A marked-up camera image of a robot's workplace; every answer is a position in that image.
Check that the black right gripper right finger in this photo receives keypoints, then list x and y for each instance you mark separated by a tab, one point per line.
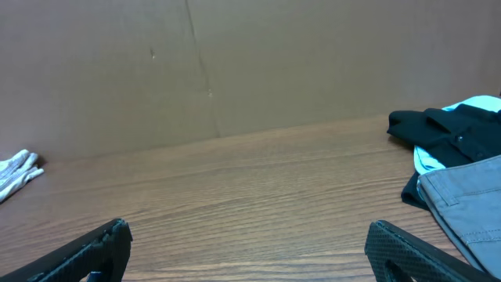
397	256

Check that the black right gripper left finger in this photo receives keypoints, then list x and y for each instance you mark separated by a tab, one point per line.
100	255

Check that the grey shorts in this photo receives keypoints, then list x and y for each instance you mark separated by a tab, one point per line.
465	202

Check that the light blue shirt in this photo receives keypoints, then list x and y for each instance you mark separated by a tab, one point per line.
423	161

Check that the beige folded shorts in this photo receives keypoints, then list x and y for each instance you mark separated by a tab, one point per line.
17	171

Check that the black polo shirt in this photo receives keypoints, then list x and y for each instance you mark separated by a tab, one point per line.
458	137

